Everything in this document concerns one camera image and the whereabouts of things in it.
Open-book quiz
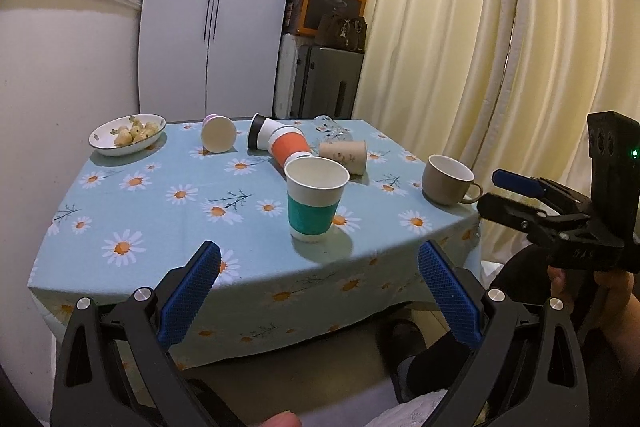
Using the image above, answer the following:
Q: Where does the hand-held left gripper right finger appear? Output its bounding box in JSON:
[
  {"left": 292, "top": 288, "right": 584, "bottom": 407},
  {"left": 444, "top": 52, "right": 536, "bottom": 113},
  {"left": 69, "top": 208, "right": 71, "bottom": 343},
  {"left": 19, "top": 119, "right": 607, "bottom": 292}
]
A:
[{"left": 417, "top": 239, "right": 592, "bottom": 427}]

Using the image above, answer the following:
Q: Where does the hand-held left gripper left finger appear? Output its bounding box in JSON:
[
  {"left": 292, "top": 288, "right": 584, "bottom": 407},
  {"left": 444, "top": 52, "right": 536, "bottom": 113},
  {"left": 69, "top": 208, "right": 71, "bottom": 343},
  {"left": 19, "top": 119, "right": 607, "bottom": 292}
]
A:
[{"left": 50, "top": 240, "right": 222, "bottom": 427}]

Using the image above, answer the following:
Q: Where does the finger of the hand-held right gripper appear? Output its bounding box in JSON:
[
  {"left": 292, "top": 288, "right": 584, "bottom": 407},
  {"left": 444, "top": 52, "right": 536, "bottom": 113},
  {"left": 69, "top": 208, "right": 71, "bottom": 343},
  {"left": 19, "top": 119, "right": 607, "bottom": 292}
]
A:
[
  {"left": 491, "top": 169, "right": 594, "bottom": 214},
  {"left": 476, "top": 193, "right": 592, "bottom": 244}
]

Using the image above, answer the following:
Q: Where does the teal and white paper cup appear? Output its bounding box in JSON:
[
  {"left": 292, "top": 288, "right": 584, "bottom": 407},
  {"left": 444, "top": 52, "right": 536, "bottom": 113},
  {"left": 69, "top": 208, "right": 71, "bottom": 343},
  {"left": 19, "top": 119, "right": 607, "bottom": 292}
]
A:
[{"left": 284, "top": 156, "right": 350, "bottom": 243}]

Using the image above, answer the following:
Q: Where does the pink cup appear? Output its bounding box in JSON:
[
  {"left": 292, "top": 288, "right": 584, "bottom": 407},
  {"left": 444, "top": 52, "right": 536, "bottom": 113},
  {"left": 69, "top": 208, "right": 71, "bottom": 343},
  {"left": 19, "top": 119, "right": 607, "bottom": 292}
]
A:
[{"left": 200, "top": 114, "right": 237, "bottom": 154}]

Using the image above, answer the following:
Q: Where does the brown kraft paper cup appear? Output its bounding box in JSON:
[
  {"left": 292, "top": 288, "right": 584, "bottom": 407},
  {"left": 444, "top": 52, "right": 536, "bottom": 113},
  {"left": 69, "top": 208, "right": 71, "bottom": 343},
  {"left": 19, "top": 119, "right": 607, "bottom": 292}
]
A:
[{"left": 318, "top": 140, "right": 369, "bottom": 174}]

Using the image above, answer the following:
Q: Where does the black and white paper cup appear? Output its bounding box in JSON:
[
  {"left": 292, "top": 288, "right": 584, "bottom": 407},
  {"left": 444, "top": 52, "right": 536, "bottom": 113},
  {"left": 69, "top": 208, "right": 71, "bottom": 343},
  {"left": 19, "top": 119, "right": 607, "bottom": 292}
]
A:
[{"left": 247, "top": 113, "right": 300, "bottom": 152}]

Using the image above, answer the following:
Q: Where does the orange and white paper cup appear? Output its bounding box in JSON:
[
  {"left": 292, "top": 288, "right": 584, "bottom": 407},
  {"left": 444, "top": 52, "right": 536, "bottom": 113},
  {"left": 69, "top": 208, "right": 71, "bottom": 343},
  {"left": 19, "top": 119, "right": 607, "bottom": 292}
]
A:
[{"left": 270, "top": 133, "right": 314, "bottom": 162}]

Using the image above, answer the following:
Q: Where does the clear glass cup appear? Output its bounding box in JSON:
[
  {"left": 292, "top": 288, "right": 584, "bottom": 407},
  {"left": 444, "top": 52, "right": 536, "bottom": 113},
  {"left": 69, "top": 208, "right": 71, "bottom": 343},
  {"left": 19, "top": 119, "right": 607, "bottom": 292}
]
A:
[{"left": 312, "top": 115, "right": 353, "bottom": 146}]

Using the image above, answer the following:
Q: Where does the person's right hand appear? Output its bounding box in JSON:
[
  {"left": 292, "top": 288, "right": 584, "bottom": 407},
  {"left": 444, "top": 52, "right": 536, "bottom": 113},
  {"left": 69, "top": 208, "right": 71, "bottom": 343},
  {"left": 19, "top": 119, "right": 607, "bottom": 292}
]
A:
[{"left": 547, "top": 264, "right": 637, "bottom": 353}]

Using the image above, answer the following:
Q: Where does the person's left hand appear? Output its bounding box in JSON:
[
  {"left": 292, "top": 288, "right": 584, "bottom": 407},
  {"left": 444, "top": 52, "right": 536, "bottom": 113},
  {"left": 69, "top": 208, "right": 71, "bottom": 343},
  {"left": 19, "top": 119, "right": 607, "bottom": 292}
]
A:
[{"left": 262, "top": 411, "right": 304, "bottom": 427}]

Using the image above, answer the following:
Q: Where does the beige ceramic mug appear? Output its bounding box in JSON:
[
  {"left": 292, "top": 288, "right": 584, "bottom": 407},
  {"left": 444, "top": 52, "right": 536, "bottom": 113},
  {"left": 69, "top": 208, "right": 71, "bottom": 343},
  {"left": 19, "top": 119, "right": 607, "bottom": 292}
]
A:
[{"left": 421, "top": 154, "right": 483, "bottom": 206}]

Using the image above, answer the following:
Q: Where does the blue daisy tablecloth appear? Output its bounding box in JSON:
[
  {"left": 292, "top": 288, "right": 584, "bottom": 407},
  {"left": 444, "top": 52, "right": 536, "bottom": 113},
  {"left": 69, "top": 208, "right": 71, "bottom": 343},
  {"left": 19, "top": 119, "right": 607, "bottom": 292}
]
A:
[{"left": 27, "top": 119, "right": 483, "bottom": 370}]

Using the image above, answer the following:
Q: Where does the white knitted clothing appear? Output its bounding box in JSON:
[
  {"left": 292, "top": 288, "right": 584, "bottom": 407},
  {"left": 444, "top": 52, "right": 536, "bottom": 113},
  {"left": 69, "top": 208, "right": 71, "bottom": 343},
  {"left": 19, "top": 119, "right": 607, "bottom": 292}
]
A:
[{"left": 364, "top": 393, "right": 452, "bottom": 427}]

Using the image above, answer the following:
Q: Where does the cream curtain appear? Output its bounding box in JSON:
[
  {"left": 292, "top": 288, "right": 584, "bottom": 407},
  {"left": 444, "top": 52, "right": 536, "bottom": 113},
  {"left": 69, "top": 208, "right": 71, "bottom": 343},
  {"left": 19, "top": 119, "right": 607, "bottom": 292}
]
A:
[{"left": 350, "top": 0, "right": 640, "bottom": 268}]

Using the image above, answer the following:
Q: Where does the white floral bowl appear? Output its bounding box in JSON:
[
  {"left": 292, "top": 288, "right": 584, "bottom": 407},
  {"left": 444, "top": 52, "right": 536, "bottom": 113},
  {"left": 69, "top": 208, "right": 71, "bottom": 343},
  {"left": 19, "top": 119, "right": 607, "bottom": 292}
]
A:
[{"left": 89, "top": 114, "right": 167, "bottom": 157}]

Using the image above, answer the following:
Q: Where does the pile of yellow snacks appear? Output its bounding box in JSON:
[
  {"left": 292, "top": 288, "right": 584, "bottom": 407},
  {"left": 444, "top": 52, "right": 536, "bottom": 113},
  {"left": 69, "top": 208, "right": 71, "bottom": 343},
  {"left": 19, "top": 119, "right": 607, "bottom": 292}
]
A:
[{"left": 113, "top": 118, "right": 161, "bottom": 146}]

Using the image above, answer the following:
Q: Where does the grey suitcase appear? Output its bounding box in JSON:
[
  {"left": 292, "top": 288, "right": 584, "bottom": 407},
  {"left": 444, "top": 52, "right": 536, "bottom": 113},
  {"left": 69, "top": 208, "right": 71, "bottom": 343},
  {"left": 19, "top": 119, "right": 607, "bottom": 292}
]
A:
[{"left": 290, "top": 45, "right": 365, "bottom": 120}]

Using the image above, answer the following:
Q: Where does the brown handbag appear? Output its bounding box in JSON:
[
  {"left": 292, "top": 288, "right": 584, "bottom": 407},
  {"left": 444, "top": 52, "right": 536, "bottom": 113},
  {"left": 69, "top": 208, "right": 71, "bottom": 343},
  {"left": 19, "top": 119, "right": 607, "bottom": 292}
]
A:
[{"left": 315, "top": 14, "right": 368, "bottom": 54}]

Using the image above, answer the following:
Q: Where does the white suitcase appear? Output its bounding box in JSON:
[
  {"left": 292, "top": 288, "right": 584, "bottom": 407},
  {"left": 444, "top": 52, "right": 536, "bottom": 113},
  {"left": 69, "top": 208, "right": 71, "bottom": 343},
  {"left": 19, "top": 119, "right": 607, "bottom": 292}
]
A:
[{"left": 273, "top": 34, "right": 313, "bottom": 118}]

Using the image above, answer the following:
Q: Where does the white refrigerator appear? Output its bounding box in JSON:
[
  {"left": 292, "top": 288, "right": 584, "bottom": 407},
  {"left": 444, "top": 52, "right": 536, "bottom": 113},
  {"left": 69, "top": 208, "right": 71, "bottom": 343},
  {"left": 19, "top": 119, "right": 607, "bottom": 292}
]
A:
[{"left": 137, "top": 0, "right": 361, "bottom": 124}]

